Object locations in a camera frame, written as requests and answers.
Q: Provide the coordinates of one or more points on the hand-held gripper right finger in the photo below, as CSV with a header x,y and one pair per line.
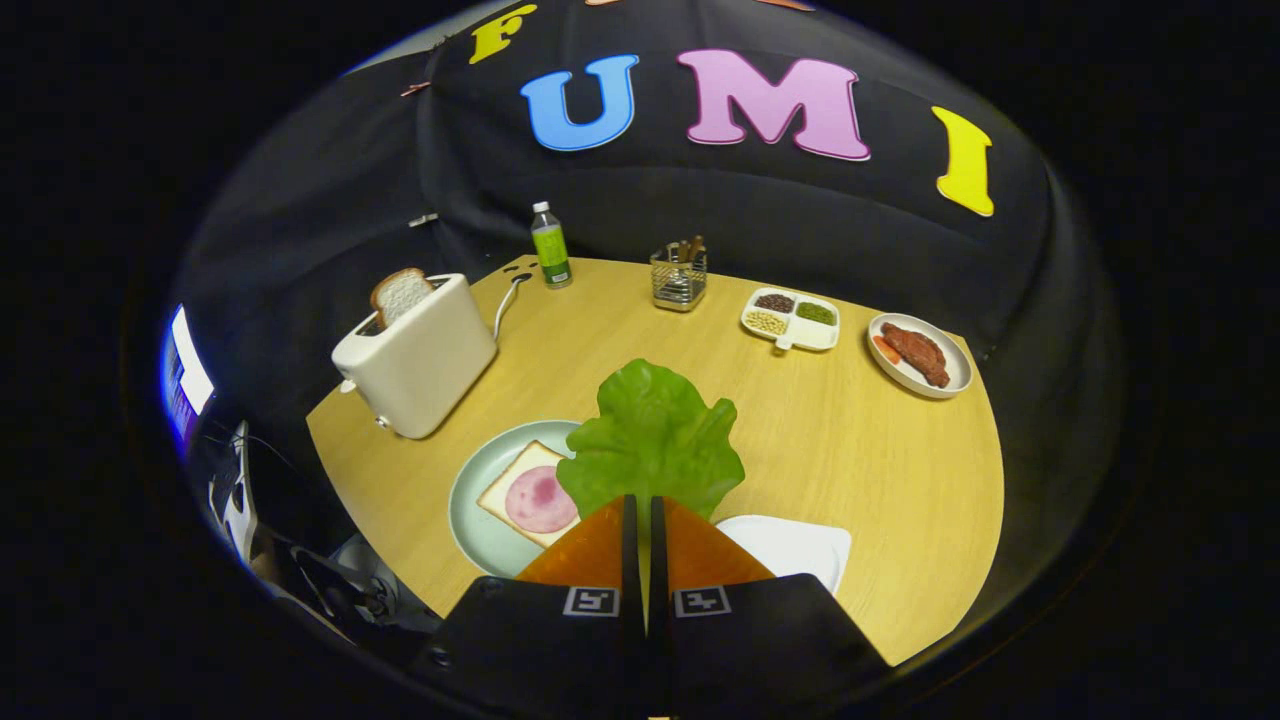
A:
x,y
658,550

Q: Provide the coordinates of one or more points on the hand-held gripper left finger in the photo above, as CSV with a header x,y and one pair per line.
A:
x,y
631,550

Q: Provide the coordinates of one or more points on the green lettuce leaf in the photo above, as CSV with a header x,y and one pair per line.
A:
x,y
650,440

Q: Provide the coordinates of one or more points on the toasted bread slice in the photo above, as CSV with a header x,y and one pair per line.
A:
x,y
400,295

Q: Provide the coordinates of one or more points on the pink ham slice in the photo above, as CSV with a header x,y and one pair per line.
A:
x,y
540,500

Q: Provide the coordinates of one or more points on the white bread slice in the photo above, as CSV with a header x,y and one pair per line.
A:
x,y
525,462

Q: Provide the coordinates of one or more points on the square white plate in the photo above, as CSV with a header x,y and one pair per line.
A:
x,y
800,550

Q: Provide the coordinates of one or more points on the pale green round plate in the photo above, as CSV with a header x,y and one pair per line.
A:
x,y
480,520

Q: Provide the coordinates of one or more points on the white divided bean dish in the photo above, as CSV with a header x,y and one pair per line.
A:
x,y
815,337

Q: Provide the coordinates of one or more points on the white toaster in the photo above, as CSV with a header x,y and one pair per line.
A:
x,y
430,360

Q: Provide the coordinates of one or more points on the round white meat plate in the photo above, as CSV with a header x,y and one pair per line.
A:
x,y
905,378

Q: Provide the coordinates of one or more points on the green label drink bottle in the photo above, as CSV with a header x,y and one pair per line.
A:
x,y
551,255

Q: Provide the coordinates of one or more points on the brown meat steak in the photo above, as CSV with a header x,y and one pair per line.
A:
x,y
920,352

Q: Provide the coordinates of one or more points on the computer monitor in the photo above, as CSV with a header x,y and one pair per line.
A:
x,y
188,375

